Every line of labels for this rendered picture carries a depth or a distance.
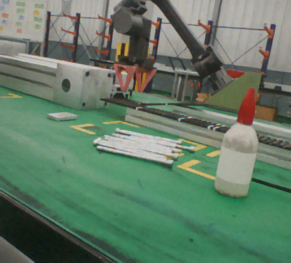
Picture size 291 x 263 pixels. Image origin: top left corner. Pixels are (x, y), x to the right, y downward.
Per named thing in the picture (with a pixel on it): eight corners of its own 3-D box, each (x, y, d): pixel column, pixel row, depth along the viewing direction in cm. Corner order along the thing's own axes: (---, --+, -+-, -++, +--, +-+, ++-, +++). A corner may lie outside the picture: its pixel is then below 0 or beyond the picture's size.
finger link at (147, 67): (121, 89, 92) (125, 58, 91) (136, 89, 98) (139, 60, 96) (139, 93, 89) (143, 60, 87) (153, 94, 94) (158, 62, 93)
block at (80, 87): (115, 108, 80) (120, 71, 78) (78, 110, 70) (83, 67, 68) (90, 101, 85) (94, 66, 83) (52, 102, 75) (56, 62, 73)
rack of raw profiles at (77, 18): (25, 67, 1160) (29, 6, 1121) (45, 69, 1234) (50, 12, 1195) (88, 82, 981) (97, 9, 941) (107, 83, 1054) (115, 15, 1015)
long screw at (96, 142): (92, 146, 44) (93, 139, 44) (95, 145, 45) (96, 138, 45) (164, 165, 42) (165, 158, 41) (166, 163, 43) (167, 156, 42)
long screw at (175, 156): (178, 159, 45) (178, 152, 44) (177, 161, 44) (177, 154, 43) (108, 145, 47) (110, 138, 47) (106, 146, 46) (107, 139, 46)
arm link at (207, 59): (227, 73, 130) (215, 80, 132) (214, 52, 132) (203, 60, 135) (219, 70, 122) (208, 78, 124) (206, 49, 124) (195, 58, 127)
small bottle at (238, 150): (219, 197, 33) (241, 87, 31) (209, 182, 37) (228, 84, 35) (252, 200, 34) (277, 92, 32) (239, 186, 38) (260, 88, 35)
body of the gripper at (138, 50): (115, 61, 87) (119, 34, 86) (138, 63, 96) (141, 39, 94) (134, 63, 84) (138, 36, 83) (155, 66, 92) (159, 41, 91)
